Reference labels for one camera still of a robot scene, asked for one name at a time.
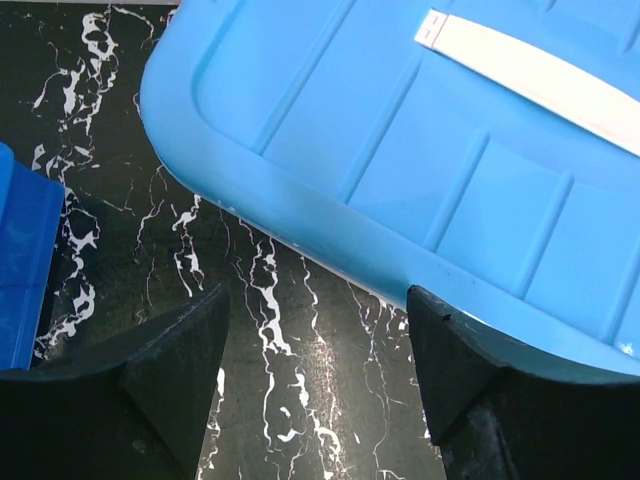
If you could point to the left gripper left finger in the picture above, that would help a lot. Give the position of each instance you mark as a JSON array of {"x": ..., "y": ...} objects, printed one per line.
[{"x": 134, "y": 406}]

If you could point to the light blue plastic lid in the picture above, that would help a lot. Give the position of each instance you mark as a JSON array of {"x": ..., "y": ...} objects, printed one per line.
[{"x": 338, "y": 128}]

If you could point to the blue divided organizer tray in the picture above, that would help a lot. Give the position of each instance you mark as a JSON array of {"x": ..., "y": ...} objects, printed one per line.
[{"x": 30, "y": 212}]

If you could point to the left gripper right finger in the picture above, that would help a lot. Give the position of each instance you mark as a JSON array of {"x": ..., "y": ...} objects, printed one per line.
[{"x": 498, "y": 408}]

